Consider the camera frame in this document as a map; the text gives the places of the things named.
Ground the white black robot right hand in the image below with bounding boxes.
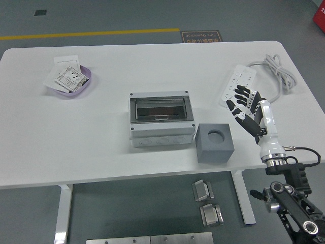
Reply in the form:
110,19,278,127
225,85,285,160

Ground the grey electrical box with lid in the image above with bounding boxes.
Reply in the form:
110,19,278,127
128,90,197,148

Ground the grey cube with round hole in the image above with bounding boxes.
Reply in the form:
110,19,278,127
194,123,235,164

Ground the white power strip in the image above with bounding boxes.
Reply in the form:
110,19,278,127
217,64,257,110

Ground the white table leg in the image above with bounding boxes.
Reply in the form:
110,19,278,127
54,184,74,244
230,169,256,226

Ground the small metal foot block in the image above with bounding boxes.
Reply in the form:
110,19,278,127
192,179,215,203
200,203,225,228

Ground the brown floor sign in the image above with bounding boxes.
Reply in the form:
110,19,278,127
180,30,223,44

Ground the red object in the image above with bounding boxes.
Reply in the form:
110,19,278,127
312,5,325,27

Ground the purple plastic tray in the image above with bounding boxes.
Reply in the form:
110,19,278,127
48,65,92,99

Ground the printed white socket panel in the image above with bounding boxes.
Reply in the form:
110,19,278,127
54,66,90,93

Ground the white flat panel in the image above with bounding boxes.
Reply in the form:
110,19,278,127
43,68,70,94

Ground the white power cord with plug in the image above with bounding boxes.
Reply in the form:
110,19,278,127
246,53,297,104

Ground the grey metal base plate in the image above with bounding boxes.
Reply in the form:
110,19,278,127
150,231,214,244
85,236,150,244

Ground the plain white switch panel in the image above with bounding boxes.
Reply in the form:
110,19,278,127
53,55,82,73

